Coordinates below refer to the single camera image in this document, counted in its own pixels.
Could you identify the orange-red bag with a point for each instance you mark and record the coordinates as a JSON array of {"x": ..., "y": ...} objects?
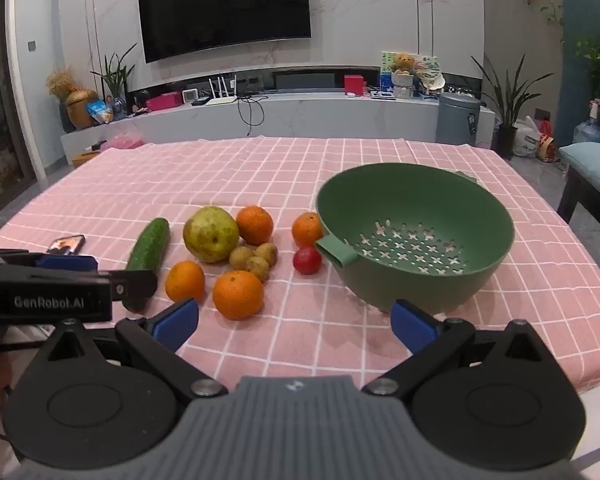
[{"x": 546, "y": 145}]

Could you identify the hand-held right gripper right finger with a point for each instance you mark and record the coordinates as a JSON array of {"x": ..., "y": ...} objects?
[{"x": 412, "y": 325}]

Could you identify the white plastic bag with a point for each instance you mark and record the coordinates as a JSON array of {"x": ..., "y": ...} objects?
[{"x": 526, "y": 137}]

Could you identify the smartphone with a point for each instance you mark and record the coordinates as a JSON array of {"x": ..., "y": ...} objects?
[{"x": 66, "y": 244}]

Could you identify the brown plush bear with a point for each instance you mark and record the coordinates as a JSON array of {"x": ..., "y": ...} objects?
[{"x": 403, "y": 64}]

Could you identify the dark chair with blue cushion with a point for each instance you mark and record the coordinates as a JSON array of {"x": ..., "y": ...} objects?
[{"x": 592, "y": 165}]

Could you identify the grey round trash can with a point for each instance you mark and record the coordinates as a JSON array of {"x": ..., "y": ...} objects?
[{"x": 457, "y": 120}]

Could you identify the small white display clock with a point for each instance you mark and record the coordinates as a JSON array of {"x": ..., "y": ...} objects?
[{"x": 190, "y": 96}]

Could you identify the large blue water bottle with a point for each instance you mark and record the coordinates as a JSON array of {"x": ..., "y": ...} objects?
[{"x": 587, "y": 132}]

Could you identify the green colander bowl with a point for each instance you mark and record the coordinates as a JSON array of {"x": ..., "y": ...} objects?
[{"x": 415, "y": 225}]

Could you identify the pink checked tablecloth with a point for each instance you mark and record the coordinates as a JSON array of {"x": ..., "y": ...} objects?
[{"x": 280, "y": 180}]

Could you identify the white marble television cabinet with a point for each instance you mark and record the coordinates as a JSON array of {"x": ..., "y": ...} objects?
[{"x": 310, "y": 115}]

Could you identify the small brown round fruit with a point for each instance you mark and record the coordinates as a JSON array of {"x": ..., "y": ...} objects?
[
  {"x": 241, "y": 258},
  {"x": 267, "y": 254},
  {"x": 258, "y": 270}
]

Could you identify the pink plastic bag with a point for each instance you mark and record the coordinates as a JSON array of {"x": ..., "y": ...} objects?
[{"x": 124, "y": 140}]

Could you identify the white fabric pot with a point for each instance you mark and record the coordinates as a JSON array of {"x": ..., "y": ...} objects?
[{"x": 403, "y": 86}]

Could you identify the red tomato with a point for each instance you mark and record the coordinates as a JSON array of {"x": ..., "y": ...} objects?
[{"x": 307, "y": 260}]

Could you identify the orange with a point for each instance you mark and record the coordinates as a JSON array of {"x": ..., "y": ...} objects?
[
  {"x": 307, "y": 230},
  {"x": 255, "y": 225},
  {"x": 238, "y": 295},
  {"x": 185, "y": 281}
]

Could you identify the gold vase with dried grass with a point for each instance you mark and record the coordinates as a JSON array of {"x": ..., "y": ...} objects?
[{"x": 77, "y": 102}]

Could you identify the pink box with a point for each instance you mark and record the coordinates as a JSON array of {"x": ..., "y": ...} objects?
[{"x": 165, "y": 102}]

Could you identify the red box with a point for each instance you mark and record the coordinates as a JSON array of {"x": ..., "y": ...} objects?
[{"x": 354, "y": 85}]

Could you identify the green cucumber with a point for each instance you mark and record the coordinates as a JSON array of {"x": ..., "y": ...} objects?
[{"x": 151, "y": 242}]

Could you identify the blue snack bag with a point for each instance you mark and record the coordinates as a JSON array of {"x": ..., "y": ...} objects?
[{"x": 100, "y": 111}]

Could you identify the long-leaved plant in black pot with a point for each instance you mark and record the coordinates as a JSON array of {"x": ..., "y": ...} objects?
[{"x": 507, "y": 105}]

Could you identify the white router with antennas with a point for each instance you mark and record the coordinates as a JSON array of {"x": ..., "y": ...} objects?
[{"x": 222, "y": 97}]

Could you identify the colourful picture board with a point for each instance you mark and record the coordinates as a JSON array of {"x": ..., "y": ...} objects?
[{"x": 427, "y": 67}]

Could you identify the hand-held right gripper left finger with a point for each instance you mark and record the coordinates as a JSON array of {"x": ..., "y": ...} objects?
[{"x": 175, "y": 322}]

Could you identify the small long-leaved potted plant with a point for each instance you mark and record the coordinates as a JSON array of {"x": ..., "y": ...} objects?
[{"x": 114, "y": 80}]

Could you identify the black wall television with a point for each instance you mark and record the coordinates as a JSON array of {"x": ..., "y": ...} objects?
[{"x": 225, "y": 5}]

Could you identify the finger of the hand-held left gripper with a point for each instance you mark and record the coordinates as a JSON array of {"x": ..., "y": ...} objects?
[
  {"x": 67, "y": 262},
  {"x": 132, "y": 284}
]

